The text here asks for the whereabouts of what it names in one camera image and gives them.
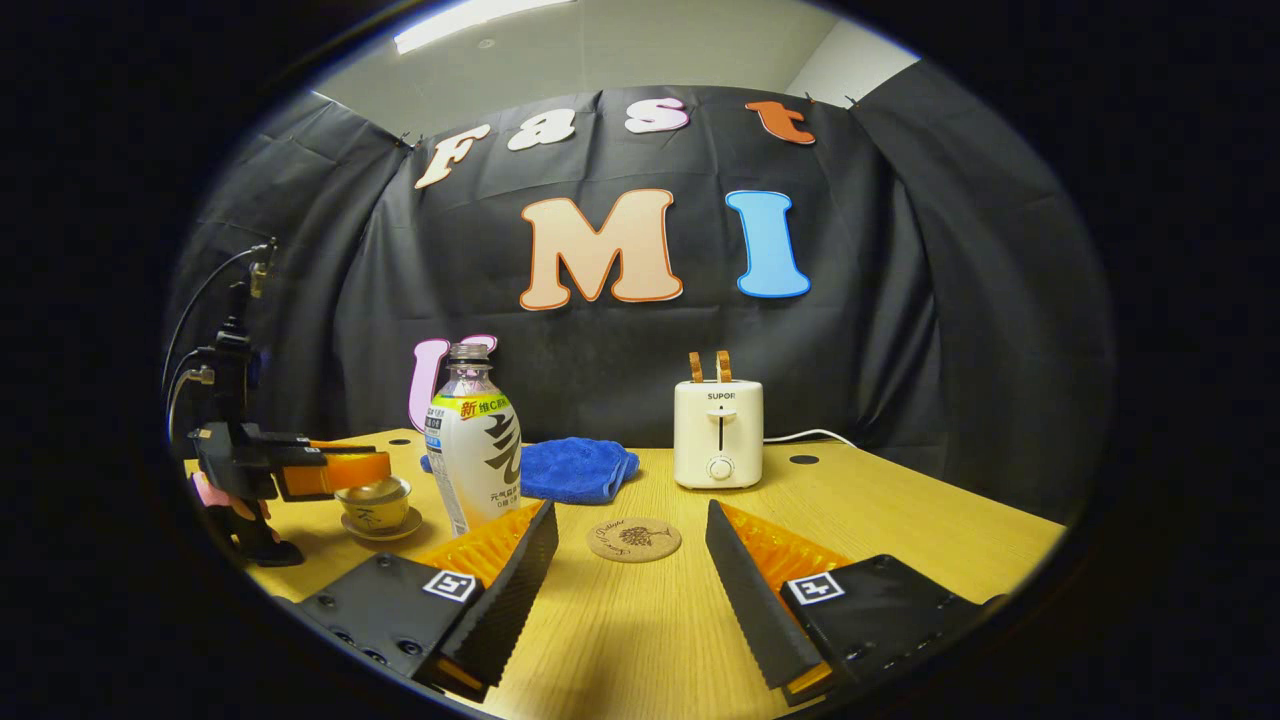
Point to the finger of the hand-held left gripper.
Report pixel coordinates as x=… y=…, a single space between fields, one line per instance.
x=300 y=443
x=330 y=473

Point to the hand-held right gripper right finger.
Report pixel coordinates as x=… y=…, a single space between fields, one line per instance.
x=750 y=600

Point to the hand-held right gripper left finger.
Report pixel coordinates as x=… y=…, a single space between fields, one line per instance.
x=515 y=600

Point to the white teacup lid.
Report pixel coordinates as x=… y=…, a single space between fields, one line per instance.
x=372 y=489

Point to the white teacup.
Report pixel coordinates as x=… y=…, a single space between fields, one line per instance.
x=375 y=512

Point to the clear water bottle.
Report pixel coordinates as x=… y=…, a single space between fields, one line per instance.
x=475 y=450

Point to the white saucer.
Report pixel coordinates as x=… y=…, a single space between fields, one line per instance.
x=385 y=533

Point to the blue towel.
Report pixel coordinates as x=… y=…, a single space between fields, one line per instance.
x=580 y=470

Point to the white toaster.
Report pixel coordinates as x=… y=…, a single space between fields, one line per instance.
x=718 y=430

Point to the toast bread slice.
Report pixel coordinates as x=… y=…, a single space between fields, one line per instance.
x=695 y=367
x=723 y=366

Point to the black backdrop cloth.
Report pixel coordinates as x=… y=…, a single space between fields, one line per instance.
x=900 y=300

